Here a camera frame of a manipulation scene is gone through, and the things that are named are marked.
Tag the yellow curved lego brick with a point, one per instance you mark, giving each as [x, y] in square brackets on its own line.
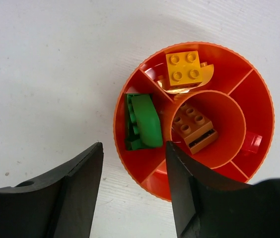
[207, 73]

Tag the green lego brick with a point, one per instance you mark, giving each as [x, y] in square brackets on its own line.
[132, 140]

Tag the orange divided round container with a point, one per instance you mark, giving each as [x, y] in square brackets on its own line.
[236, 100]

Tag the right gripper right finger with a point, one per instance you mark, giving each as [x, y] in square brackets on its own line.
[207, 204]

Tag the long red lego brick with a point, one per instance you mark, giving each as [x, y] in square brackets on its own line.
[251, 143]

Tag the brown lego brick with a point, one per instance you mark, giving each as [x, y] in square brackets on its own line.
[194, 128]

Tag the yellow square lego brick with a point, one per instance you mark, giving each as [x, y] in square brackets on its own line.
[184, 69]

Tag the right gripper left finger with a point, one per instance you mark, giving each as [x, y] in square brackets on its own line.
[57, 204]

